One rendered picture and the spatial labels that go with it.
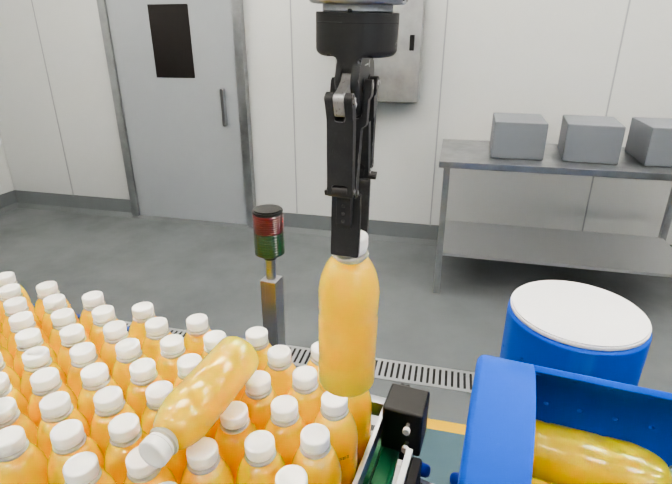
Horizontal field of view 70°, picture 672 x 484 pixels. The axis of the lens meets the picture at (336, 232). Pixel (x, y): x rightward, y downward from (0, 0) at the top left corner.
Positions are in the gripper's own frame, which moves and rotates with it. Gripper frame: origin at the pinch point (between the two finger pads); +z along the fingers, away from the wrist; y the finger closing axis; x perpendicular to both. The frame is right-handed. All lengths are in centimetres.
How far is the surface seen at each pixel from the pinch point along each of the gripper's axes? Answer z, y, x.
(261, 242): 23.4, 35.3, 26.4
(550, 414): 30.7, 10.1, -27.3
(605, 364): 41, 38, -43
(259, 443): 30.5, -5.7, 9.8
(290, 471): 30.2, -8.7, 4.5
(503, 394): 16.6, -3.9, -18.1
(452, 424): 145, 119, -23
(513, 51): 5, 332, -39
